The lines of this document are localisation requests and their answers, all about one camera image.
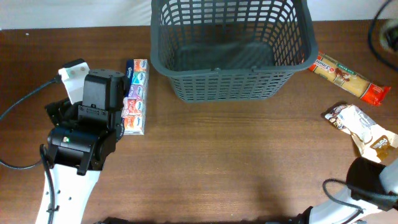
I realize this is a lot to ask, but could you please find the grey plastic basket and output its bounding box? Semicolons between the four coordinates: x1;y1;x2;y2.
150;0;318;103

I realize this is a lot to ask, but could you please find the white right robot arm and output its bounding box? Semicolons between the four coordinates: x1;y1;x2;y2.
290;157;397;224

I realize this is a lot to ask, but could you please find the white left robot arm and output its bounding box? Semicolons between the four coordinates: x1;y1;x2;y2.
36;69;130;223

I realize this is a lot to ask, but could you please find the colourful Kleenex tissue pack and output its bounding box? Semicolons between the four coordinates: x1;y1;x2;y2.
122;59;149;135

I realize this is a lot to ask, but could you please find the orange spaghetti packet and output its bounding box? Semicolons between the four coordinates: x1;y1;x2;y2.
308;52;391;106

